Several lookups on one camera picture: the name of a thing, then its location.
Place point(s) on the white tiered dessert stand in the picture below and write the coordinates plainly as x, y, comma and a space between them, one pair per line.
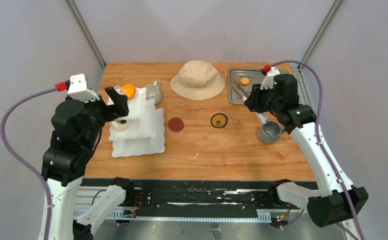
145, 133

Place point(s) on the small orange round biscuit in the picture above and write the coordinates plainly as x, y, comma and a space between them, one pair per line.
244, 81

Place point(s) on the metal food tongs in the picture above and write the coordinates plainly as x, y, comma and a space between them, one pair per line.
236, 87

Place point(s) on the dark red round coaster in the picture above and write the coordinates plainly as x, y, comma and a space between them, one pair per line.
175, 124

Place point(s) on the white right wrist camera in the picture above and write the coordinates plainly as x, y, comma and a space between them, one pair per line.
270, 72

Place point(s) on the orange macaron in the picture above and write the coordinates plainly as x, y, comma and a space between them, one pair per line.
128, 90

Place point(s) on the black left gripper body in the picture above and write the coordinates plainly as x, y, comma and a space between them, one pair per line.
100, 112

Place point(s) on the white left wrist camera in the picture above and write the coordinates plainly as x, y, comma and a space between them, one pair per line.
77, 88

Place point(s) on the yellow black round coaster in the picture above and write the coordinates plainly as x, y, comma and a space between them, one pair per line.
219, 120

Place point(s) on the grey ceramic mug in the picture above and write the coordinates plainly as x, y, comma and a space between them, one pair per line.
270, 132

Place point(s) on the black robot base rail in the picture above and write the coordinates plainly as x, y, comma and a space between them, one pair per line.
194, 201

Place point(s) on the white ceramic mug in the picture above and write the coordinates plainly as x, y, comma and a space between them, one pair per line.
153, 92

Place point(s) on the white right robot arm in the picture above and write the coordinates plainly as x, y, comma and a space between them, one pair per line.
323, 165

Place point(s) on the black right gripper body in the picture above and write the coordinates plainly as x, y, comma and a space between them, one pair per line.
263, 99

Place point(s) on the white chocolate donut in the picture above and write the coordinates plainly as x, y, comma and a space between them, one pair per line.
119, 125

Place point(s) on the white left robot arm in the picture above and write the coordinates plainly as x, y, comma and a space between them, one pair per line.
63, 168

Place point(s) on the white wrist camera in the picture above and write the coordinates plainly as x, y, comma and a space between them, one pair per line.
270, 72
77, 88

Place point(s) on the beige bucket hat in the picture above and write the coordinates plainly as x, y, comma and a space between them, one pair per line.
197, 80

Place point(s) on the metal serving tray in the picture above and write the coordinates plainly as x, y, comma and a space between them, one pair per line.
254, 75

